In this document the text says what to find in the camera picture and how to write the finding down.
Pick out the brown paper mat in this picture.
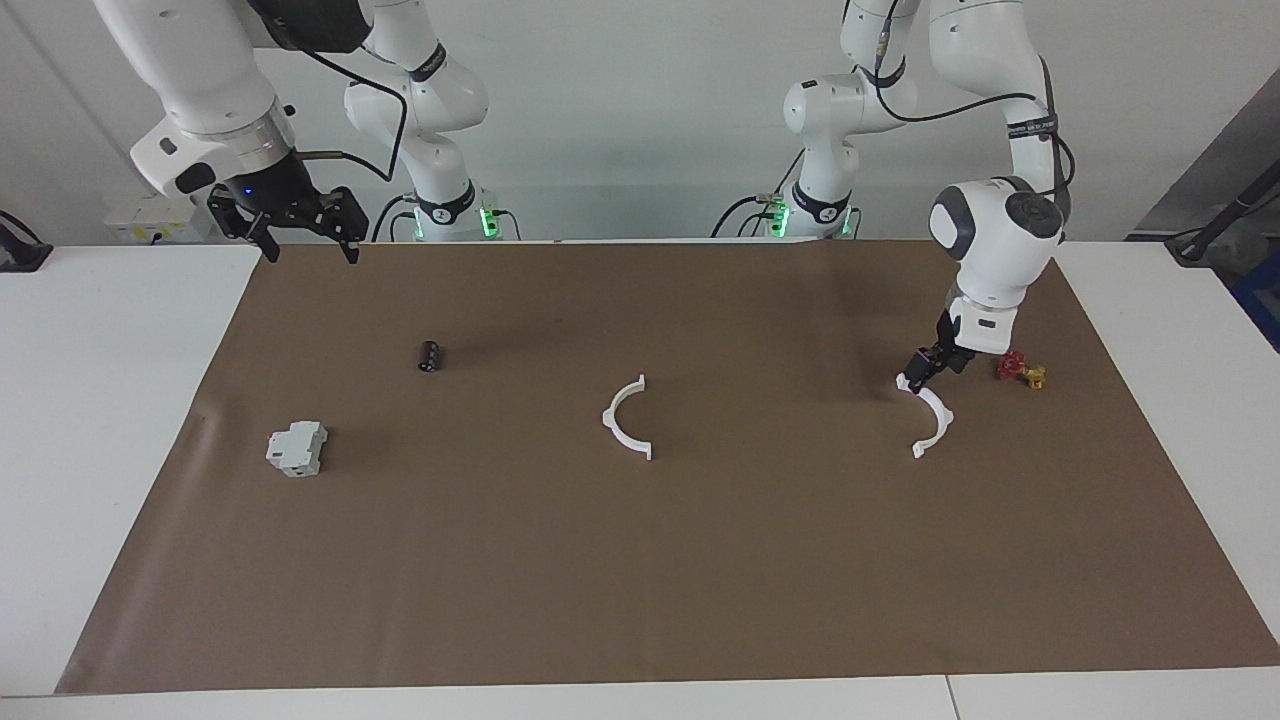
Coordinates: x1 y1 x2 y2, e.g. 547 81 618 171
55 238 1280 696

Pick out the black base cable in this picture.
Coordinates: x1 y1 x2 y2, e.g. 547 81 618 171
710 148 806 241
372 193 416 242

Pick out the black clamp mount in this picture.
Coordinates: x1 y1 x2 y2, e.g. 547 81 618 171
0 208 53 273

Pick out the blue box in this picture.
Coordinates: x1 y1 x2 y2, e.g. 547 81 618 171
1233 250 1280 353

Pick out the white power strip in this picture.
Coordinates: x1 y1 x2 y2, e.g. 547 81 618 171
105 193 201 243

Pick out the white circuit breaker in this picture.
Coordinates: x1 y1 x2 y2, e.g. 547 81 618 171
265 420 329 479

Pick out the white half-ring pipe clamp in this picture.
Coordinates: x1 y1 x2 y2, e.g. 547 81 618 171
602 374 653 462
895 372 956 459

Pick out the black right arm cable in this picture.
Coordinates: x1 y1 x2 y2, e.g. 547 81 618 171
297 45 411 186

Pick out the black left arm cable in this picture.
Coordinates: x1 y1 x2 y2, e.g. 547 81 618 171
872 0 1076 206

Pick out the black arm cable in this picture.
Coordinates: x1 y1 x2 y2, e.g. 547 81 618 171
297 45 411 186
872 0 1076 206

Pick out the black stand pole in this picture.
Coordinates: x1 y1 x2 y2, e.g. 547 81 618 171
1165 160 1280 267

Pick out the red and yellow valve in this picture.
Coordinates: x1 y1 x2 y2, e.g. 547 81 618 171
995 350 1048 391

